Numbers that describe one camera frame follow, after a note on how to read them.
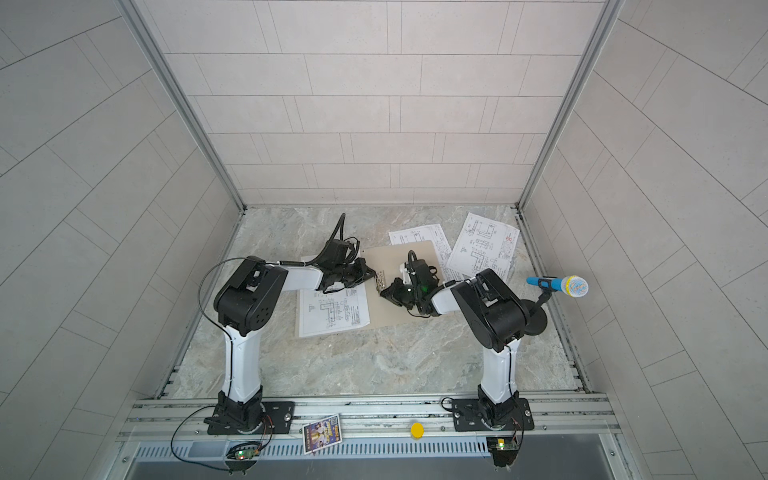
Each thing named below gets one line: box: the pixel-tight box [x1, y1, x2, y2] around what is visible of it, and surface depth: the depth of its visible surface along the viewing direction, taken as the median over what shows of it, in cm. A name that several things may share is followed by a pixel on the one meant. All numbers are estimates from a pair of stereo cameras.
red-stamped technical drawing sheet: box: [446, 212, 520, 282], surface depth 107 cm
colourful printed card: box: [302, 413, 343, 455], surface depth 69 cm
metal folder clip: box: [376, 270, 386, 293], surface depth 98 cm
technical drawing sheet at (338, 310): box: [298, 281, 370, 338], surface depth 89 cm
